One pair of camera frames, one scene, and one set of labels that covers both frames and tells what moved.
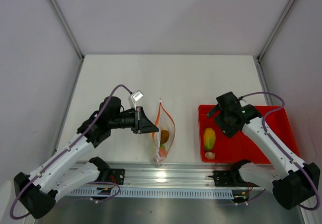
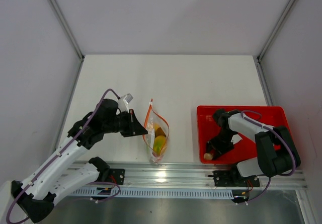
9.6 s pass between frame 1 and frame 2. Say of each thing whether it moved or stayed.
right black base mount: stayed
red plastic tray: stayed
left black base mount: stayed
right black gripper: moved
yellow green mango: moved
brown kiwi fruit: moved
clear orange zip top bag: moved
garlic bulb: stayed
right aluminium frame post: stayed
